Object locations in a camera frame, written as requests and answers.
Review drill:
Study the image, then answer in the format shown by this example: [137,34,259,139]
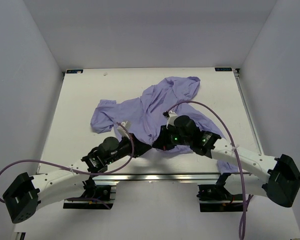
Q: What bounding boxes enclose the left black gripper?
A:
[106,133,152,165]

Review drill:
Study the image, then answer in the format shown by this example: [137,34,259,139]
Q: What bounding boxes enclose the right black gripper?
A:
[153,123,192,151]

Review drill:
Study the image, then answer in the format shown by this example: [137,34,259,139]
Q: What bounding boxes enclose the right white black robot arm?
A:
[152,115,300,208]

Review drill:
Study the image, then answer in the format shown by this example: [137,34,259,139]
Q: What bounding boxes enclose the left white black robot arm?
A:
[3,134,152,224]

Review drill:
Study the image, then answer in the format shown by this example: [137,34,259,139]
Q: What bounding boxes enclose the right blue table label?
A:
[214,67,232,72]

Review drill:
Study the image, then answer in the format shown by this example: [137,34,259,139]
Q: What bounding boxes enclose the blue table label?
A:
[214,67,232,72]
[66,69,83,74]

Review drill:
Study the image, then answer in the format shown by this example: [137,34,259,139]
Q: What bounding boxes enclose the left blue table label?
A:
[66,69,83,74]

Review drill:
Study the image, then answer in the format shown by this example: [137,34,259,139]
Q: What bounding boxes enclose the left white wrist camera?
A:
[117,120,131,138]

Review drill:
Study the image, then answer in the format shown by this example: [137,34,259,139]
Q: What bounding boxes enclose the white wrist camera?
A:
[117,120,131,138]
[163,111,178,129]

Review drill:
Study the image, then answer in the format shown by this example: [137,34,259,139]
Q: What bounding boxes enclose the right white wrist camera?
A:
[163,111,178,129]

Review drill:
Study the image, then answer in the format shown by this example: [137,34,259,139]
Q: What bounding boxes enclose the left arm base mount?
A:
[63,179,116,210]

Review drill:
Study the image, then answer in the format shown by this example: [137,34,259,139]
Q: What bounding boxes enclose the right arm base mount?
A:
[196,173,243,213]

